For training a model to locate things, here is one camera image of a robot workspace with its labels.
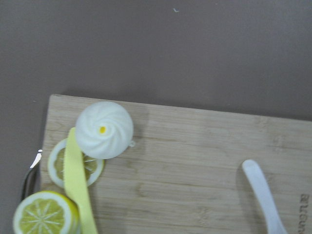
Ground lemon slice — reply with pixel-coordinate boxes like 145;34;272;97
47;139;105;188

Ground half lemon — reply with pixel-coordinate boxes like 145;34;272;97
13;191;81;234

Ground white ceramic spoon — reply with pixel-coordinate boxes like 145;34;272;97
242;159;288;234

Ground bamboo cutting board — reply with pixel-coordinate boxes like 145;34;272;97
39;94;312;234

